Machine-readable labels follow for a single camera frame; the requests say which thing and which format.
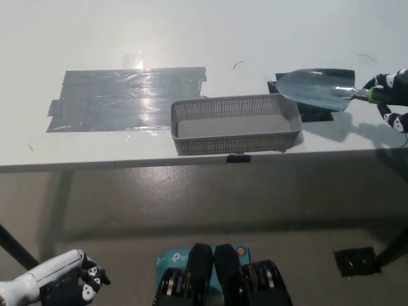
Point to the black table leg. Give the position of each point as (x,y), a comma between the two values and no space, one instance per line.
(395,242)
(19,252)

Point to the small black tape strip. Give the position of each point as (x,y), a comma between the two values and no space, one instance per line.
(239,158)

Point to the grey perforated plastic basket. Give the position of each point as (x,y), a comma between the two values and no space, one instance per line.
(229,127)

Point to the black robot body blocks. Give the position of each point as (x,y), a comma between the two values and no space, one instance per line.
(229,274)

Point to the black tape patch on desk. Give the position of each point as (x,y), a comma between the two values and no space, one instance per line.
(315,114)

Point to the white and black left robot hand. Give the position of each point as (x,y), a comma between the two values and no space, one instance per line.
(54,266)

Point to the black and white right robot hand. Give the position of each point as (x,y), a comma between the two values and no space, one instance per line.
(400,92)

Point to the teal router box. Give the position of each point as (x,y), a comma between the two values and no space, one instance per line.
(172,259)

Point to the grey duct tape patch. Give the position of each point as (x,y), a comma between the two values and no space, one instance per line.
(121,99)

